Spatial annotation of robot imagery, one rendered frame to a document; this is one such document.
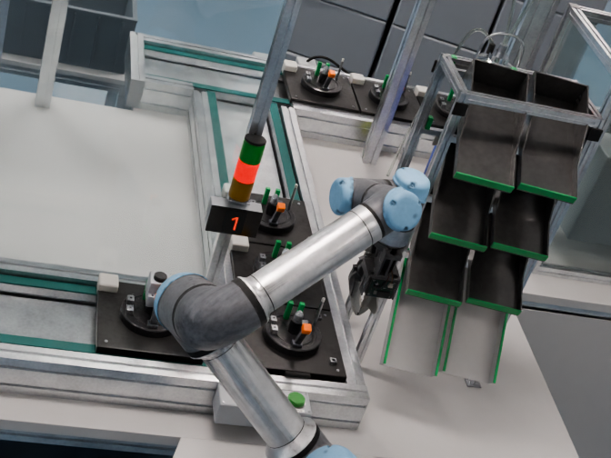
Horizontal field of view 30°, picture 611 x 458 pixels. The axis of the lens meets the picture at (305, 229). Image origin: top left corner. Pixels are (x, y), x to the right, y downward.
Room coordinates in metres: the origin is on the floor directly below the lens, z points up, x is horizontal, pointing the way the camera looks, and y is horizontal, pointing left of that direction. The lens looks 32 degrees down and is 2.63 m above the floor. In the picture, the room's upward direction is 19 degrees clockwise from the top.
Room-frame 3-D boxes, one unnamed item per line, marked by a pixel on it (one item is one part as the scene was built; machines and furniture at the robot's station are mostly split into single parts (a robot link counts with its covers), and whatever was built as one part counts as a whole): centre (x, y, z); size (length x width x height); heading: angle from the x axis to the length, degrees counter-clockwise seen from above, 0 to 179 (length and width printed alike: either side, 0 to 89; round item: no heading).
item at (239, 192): (2.21, 0.17, 1.29); 0.05 x 0.05 x 0.05
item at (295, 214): (2.62, 0.10, 1.01); 0.24 x 0.24 x 0.13; 18
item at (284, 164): (2.62, 0.10, 0.91); 1.24 x 0.33 x 0.10; 18
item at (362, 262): (1.96, -0.17, 1.37); 0.09 x 0.08 x 0.12; 18
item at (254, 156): (2.21, 0.17, 1.39); 0.05 x 0.05 x 0.05
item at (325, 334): (2.16, -0.05, 1.01); 0.24 x 0.24 x 0.13; 18
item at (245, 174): (2.21, 0.17, 1.34); 0.05 x 0.05 x 0.05
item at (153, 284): (2.06, 0.28, 1.06); 0.08 x 0.04 x 0.07; 18
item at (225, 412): (1.93, -0.04, 0.93); 0.21 x 0.07 x 0.06; 108
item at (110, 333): (2.05, 0.27, 0.96); 0.24 x 0.24 x 0.02; 18
